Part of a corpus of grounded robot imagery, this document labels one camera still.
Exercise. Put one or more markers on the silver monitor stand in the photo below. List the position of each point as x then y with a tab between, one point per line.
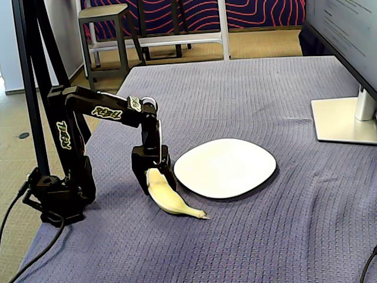
335	121

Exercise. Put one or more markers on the blue-grey woven cloth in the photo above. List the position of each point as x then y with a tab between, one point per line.
235	236

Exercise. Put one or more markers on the grey stool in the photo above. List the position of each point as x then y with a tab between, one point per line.
103	13

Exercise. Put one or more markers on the purple red patterned panel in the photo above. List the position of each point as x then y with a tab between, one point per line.
259	11

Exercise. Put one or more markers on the white metal frame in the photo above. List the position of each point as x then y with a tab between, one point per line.
224	29

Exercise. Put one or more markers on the black metal stand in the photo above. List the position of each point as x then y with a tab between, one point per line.
32	59

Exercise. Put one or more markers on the computer monitor screen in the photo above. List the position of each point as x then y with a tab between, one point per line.
341	26

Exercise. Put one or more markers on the yellow banana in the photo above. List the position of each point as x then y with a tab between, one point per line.
171	200

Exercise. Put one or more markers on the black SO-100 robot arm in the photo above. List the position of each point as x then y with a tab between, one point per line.
76	103

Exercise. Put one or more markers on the black floor socket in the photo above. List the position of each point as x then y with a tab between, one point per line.
23	135

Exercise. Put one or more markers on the dark chair legs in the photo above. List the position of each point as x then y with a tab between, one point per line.
175	29

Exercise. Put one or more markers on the white plate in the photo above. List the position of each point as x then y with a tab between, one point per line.
224	168

